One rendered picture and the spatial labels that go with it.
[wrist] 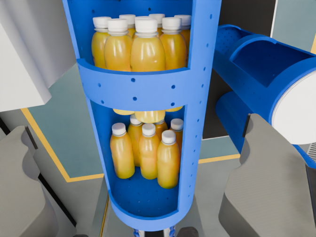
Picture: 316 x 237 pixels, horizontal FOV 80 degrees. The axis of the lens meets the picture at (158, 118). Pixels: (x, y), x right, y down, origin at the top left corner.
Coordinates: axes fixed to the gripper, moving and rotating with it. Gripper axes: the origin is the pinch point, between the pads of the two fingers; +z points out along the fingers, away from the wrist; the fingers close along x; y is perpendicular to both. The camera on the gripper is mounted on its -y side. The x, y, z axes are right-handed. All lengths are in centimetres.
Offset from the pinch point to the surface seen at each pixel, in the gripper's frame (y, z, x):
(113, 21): -3.2, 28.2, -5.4
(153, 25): -2.6, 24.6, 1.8
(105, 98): 8.1, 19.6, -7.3
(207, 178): 180, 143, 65
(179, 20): -2.8, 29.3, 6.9
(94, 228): 103, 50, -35
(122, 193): 49, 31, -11
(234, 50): 15, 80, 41
